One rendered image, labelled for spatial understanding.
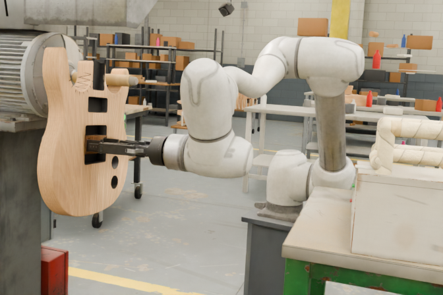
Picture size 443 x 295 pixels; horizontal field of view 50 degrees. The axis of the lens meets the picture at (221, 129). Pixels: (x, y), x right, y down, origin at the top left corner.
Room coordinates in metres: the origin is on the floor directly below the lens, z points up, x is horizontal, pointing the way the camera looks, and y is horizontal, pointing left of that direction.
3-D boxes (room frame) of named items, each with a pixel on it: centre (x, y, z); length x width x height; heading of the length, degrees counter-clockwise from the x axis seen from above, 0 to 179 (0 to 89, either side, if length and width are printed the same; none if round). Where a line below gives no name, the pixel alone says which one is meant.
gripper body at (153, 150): (1.17, 0.17, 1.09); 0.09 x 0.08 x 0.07; 72
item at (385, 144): (0.96, -0.34, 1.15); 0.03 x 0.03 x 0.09
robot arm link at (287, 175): (1.94, -0.29, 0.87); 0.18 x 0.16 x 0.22; 68
